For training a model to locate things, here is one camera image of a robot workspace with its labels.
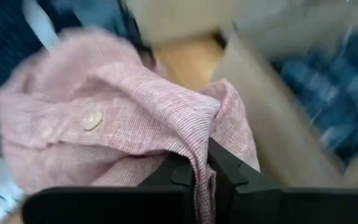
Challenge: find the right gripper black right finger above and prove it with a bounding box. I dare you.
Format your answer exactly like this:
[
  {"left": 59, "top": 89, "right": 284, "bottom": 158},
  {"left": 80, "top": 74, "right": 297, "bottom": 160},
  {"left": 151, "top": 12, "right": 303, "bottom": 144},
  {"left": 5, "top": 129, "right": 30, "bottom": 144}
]
[{"left": 207, "top": 138, "right": 358, "bottom": 224}]

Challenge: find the dark navy garment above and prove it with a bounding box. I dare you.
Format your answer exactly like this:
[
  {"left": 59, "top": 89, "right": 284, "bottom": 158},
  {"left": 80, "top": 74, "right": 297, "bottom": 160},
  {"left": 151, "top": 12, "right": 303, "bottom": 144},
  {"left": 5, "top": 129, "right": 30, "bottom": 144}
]
[{"left": 0, "top": 0, "right": 83, "bottom": 94}]

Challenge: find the beige fabric basket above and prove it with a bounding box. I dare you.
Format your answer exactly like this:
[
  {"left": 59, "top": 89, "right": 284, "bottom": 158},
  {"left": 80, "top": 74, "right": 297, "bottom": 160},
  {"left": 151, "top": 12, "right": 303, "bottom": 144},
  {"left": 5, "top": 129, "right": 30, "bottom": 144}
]
[{"left": 211, "top": 0, "right": 358, "bottom": 189}]

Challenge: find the blue plaid shirt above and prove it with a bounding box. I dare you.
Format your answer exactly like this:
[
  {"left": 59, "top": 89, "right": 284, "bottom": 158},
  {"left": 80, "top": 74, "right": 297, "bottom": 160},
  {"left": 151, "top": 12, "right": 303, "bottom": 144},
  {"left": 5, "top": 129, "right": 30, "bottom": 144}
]
[{"left": 272, "top": 29, "right": 358, "bottom": 164}]

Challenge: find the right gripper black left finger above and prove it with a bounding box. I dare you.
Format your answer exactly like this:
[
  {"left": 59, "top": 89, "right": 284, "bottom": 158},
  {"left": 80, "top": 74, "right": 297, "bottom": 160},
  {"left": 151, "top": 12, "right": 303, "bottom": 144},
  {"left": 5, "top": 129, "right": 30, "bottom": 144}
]
[{"left": 22, "top": 152, "right": 197, "bottom": 224}]

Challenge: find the pink button shirt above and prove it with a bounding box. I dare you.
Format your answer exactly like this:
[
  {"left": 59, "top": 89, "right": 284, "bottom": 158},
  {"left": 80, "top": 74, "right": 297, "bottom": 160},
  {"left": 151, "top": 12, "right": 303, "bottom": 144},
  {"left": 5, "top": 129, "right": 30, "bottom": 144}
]
[{"left": 0, "top": 27, "right": 260, "bottom": 224}]

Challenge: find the blue garment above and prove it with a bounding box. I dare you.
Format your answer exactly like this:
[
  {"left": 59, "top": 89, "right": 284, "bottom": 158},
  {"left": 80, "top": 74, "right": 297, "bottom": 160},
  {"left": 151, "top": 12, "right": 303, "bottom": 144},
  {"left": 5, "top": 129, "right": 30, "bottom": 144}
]
[{"left": 51, "top": 0, "right": 129, "bottom": 37}]

